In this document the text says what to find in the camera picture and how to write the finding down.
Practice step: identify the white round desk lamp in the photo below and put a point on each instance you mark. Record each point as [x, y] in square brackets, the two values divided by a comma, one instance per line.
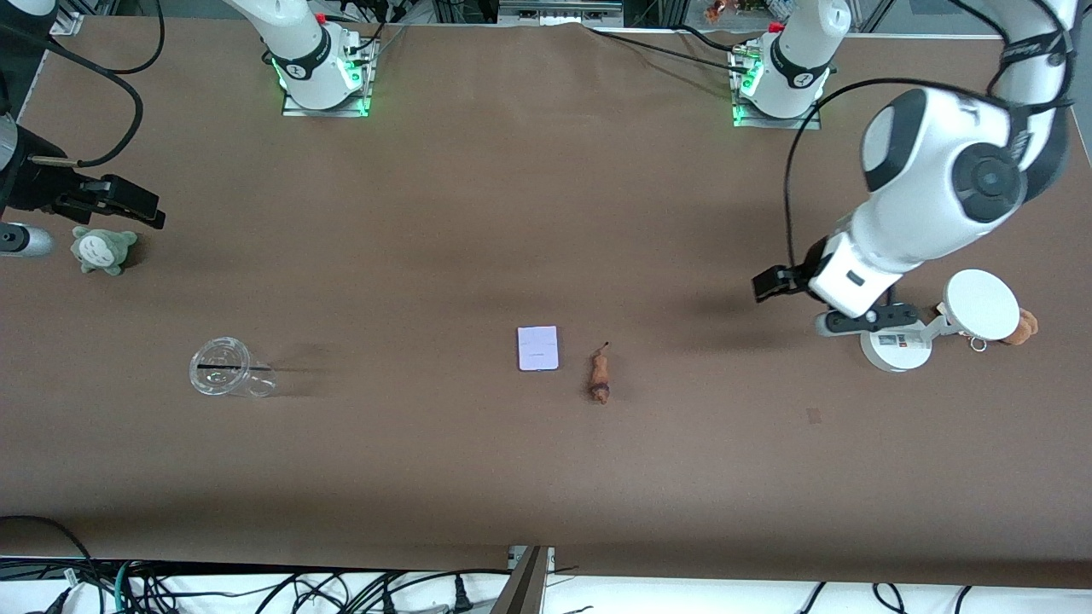
[981, 303]

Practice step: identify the grey green plush toy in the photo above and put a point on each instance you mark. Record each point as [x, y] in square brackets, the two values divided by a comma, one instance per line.
[102, 250]

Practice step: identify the black straw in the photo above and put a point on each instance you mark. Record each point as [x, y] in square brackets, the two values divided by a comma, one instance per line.
[230, 367]

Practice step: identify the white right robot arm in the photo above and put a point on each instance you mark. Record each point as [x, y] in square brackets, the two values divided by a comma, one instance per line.
[299, 43]

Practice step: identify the lavender white smartphone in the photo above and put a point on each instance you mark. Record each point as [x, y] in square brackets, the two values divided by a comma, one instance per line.
[538, 349]

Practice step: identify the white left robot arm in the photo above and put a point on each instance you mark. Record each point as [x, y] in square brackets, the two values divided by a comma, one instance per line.
[930, 188]

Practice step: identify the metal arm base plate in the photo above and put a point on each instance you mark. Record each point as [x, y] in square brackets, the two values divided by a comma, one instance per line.
[802, 124]
[341, 112]

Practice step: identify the grey power strip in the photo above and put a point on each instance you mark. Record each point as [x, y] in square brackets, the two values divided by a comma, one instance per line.
[559, 10]

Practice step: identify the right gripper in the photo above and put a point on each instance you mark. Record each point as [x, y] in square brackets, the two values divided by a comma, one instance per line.
[36, 188]

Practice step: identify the clear plastic cup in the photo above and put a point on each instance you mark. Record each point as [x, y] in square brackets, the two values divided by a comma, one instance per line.
[223, 368]

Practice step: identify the aluminium frame profile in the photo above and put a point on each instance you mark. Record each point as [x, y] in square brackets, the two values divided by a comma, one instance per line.
[68, 19]

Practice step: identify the brown lion statue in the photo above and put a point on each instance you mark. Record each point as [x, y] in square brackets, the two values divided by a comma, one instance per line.
[600, 375]

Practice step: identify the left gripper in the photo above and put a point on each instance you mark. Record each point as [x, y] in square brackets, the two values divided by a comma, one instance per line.
[799, 275]

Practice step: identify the grey metal frame post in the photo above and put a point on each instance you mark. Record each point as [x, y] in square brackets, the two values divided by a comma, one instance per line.
[525, 584]

